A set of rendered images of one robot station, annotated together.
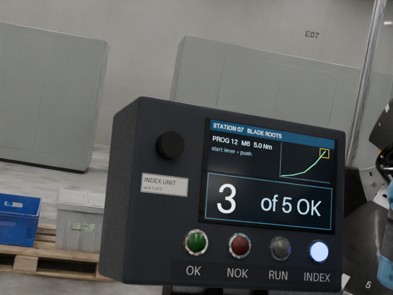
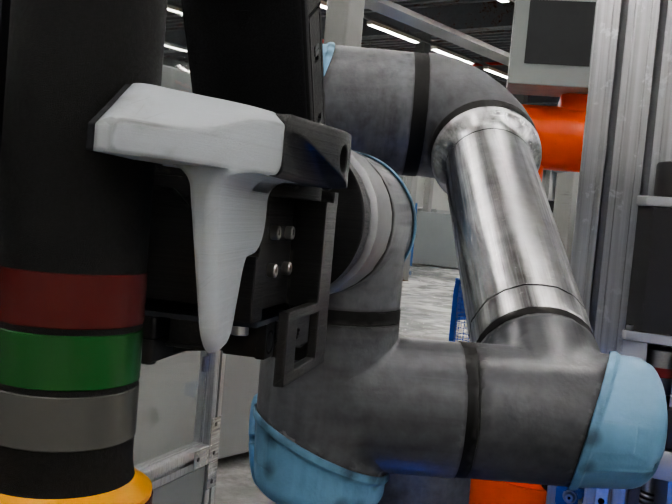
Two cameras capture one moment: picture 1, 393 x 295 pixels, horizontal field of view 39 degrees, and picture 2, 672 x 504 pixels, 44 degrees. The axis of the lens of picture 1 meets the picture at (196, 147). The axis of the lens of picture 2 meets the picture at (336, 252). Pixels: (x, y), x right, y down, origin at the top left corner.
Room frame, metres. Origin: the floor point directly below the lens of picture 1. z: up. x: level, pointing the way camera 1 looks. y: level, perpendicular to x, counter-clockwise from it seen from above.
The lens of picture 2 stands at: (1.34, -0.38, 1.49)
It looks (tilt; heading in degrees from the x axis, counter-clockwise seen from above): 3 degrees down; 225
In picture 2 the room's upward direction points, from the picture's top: 5 degrees clockwise
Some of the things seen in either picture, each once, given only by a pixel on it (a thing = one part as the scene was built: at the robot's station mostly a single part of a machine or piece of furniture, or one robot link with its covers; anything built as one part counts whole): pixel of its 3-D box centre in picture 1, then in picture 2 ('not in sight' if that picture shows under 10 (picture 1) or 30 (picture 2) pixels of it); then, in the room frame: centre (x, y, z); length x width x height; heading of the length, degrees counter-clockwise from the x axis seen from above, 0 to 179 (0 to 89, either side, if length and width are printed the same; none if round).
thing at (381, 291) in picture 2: not in sight; (339, 225); (1.01, -0.71, 1.48); 0.11 x 0.08 x 0.09; 32
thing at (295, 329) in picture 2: not in sight; (243, 234); (1.14, -0.62, 1.47); 0.12 x 0.08 x 0.09; 32
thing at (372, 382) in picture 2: not in sight; (354, 402); (1.00, -0.69, 1.38); 0.11 x 0.08 x 0.11; 136
